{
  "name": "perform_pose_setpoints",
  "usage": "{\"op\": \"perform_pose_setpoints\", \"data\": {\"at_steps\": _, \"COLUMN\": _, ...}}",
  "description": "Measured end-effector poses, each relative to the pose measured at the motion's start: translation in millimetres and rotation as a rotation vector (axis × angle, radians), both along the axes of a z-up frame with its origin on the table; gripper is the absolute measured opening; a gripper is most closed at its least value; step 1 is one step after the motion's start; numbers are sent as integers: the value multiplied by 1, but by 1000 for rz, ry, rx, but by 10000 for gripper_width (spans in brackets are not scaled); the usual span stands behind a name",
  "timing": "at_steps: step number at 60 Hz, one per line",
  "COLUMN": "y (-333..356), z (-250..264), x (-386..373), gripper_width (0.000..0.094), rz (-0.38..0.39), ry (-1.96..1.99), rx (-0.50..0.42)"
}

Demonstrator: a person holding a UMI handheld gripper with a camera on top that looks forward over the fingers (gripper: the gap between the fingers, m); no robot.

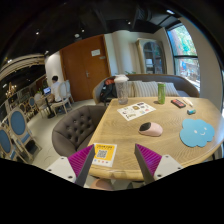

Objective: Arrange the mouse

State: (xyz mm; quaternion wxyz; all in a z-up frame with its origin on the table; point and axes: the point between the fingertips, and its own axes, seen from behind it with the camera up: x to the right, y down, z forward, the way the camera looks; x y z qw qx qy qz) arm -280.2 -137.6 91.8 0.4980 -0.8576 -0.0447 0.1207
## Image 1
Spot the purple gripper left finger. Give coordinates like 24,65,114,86
68,145,95,187

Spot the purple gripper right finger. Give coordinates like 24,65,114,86
134,144,162,184

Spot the pink computer mouse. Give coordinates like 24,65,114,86
139,122,163,137

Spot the blue cloud mouse pad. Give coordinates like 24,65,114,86
180,119,215,147

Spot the yellow QR code card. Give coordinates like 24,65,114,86
92,143,117,167

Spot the grey tufted armchair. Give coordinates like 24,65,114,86
52,105,106,157

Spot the white sticker sheet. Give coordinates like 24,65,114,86
118,102,155,121

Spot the small teal eraser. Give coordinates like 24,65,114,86
187,109,196,115

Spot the red black flat case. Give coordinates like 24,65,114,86
171,99,186,108

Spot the blue chair front left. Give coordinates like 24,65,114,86
0,127,18,161

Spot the white pen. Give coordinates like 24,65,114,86
183,97,193,107

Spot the blue padded chair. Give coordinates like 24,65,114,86
8,108,42,160

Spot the striped cushion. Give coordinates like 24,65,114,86
133,81,158,97

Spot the black backpack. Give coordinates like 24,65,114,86
100,78,117,103

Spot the green bottle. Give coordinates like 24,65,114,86
158,82,166,104

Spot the white dining chair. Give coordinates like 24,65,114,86
51,82,71,113

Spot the open laptop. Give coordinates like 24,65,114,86
43,87,51,95

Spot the person in white shirt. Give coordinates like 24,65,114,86
51,76,62,103

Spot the grey sofa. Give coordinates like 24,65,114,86
93,74,199,105

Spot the clear plastic tumbler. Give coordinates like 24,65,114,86
114,74,129,105

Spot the brown wooden door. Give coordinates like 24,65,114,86
60,35,111,101

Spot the arched glass cabinet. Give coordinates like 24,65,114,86
136,38,166,74

